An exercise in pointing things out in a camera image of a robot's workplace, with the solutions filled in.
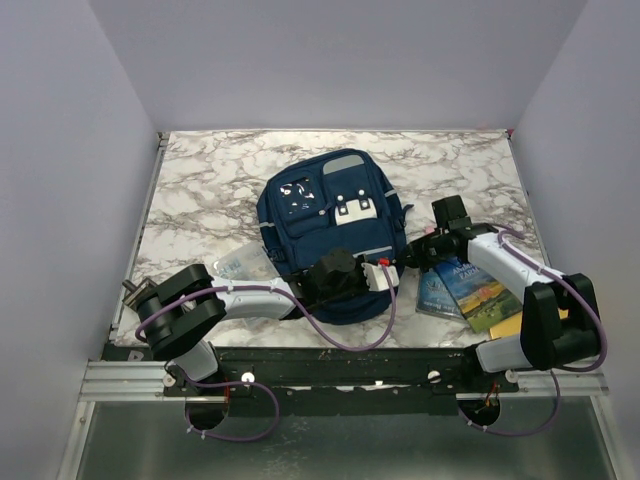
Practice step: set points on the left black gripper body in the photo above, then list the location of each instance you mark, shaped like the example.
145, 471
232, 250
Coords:
356, 283

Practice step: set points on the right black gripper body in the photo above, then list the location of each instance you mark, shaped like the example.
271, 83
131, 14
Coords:
434, 250

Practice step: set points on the navy blue student backpack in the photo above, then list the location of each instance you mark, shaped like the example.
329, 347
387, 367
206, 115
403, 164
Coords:
341, 199

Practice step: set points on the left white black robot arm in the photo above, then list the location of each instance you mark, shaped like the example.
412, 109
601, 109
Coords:
176, 315

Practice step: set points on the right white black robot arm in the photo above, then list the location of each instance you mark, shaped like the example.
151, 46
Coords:
560, 326

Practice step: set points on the dark blue hardcover book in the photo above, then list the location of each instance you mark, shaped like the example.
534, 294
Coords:
434, 299

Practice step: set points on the Animal Farm blue book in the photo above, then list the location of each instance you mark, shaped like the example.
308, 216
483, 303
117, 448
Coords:
482, 300

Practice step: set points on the clear plastic parts box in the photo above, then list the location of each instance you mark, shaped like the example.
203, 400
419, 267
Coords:
247, 263

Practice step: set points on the yellow notebook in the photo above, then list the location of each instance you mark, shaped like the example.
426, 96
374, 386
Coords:
506, 328

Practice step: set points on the metal table clamp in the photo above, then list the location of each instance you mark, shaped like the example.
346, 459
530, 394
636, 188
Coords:
133, 292

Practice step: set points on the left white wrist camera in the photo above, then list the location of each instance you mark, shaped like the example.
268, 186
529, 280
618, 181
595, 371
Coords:
380, 275

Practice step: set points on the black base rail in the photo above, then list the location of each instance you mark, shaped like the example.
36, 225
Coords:
262, 381

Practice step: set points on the aluminium extrusion frame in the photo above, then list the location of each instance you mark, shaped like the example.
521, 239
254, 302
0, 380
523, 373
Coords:
121, 381

